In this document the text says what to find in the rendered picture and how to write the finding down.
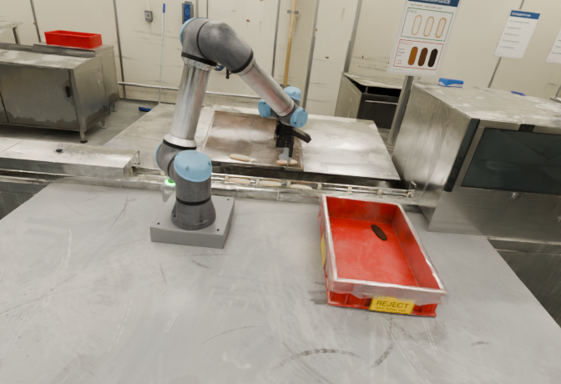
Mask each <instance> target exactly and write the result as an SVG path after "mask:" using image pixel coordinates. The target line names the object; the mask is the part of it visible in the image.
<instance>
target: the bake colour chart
mask: <svg viewBox="0 0 561 384"><path fill-rule="evenodd" d="M461 2H462V0H405V2H404V5H403V9H402V15H401V18H400V22H399V25H398V29H397V35H396V38H395V42H394V45H393V49H392V55H391V58H390V62H389V65H388V69H387V73H392V74H401V75H410V76H419V77H429V78H437V76H438V73H439V70H440V67H441V65H442V61H443V57H444V54H445V52H446V49H447V45H448V42H449V39H450V36H451V33H452V29H453V26H454V23H455V21H456V18H457V13H458V10H459V8H460V5H461Z"/></svg>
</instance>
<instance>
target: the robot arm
mask: <svg viewBox="0 0 561 384"><path fill-rule="evenodd" d="M179 40H180V42H181V45H182V47H183V48H182V52H181V56H180V57H181V58H182V59H183V61H184V68H183V72H182V76H181V80H180V84H179V92H178V95H177V99H176V104H175V107H174V114H173V118H172V123H171V126H170V131H169V133H168V134H166V135H165V136H164V138H163V141H162V143H161V144H159V145H158V146H157V148H156V150H155V154H154V157H155V161H156V163H157V165H158V166H159V168H160V169H161V170H162V171H163V172H165V173H166V174H167V175H168V176H169V177H170V178H171V179H172V180H173V181H174V183H175V196H176V200H175V202H174V207H173V209H172V211H171V221H172V223H173V224H174V225H175V226H176V227H178V228H180V229H182V230H202V229H204V228H207V227H209V226H210V225H212V224H213V223H214V222H215V218H216V211H215V207H214V204H213V202H212V199H211V174H212V165H211V160H210V157H209V156H208V155H207V154H205V153H203V152H198V151H197V150H196V148H197V143H196V141H195V133H196V129H197V125H198V122H199V118H200V112H201V108H202V104H203V101H204V97H205V91H206V87H207V83H208V80H209V76H210V71H211V70H213V69H214V68H216V66H217V63H219V64H221V65H223V66H224V67H226V68H227V69H228V70H229V71H230V72H231V73H233V74H238V75H239V76H240V77H241V78H242V79H243V80H244V81H245V82H246V83H247V84H248V85H249V86H250V87H251V88H252V89H253V90H254V91H255V92H256V93H257V94H258V95H259V96H260V97H261V98H262V100H260V101H259V103H258V111H259V114H260V116H261V117H263V118H269V117H274V118H276V119H279V120H276V127H275V134H274V139H275V147H276V148H278V149H283V150H284V152H283V154H280V155H279V159H283V160H286V161H287V165H286V166H288V165H289V163H290V162H291V157H292V153H293V145H294V136H296V137H297V138H298V139H301V140H303V141H304V142H306V143H308V144H309V143H310V142H311V136H310V135H309V134H307V133H306V132H304V131H302V130H300V129H298V128H301V127H303V126H304V125H305V123H306V122H307V120H308V113H307V112H306V110H305V109H303V108H301V107H300V101H301V91H300V90H299V89H298V88H296V87H286V88H284V90H283V89H282V87H281V86H280V85H279V84H278V83H277V82H276V81H275V80H274V79H273V78H272V77H271V76H270V75H269V73H268V72H267V71H266V70H265V69H264V68H263V67H262V65H261V64H260V63H259V62H258V61H257V60H256V59H255V57H254V51H253V50H252V49H251V48H250V46H249V45H248V44H247V43H246V42H245V41H244V39H243V38H242V37H241V36H240V35H239V34H238V33H237V32H236V31H235V30H234V29H233V28H232V27H231V26H229V25H228V24H226V23H224V22H221V21H218V20H212V19H208V18H191V19H189V20H188V21H186V22H185V23H184V24H183V26H182V28H181V29H180V32H179ZM275 135H276V137H275Z"/></svg>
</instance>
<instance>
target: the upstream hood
mask: <svg viewBox="0 0 561 384"><path fill-rule="evenodd" d="M134 164H135V165H137V164H140V160H139V150H134V149H116V148H107V147H98V146H88V145H79V144H61V143H52V142H43V141H33V140H24V139H7V138H0V169H10V170H20V171H30V172H40V173H50V174H69V175H78V176H88V177H99V178H109V179H125V178H126V177H127V176H128V174H129V169H130V168H131V167H132V166H133V165H134Z"/></svg>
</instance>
